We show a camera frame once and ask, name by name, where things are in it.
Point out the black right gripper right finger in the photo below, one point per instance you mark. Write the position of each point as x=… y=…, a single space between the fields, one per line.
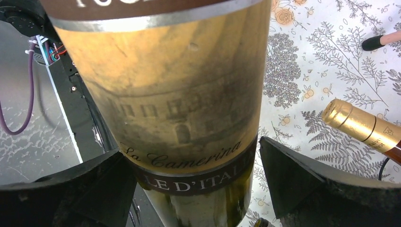
x=307 y=193

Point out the red wine bottle gold cap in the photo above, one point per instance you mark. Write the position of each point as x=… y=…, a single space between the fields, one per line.
x=379 y=134

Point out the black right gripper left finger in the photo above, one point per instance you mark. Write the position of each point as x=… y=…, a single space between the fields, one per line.
x=96 y=193

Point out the pink music stand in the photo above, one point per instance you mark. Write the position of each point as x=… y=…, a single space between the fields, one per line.
x=374 y=43

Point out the dark wine bottle beside arm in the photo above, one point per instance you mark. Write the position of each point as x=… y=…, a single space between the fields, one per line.
x=179 y=84

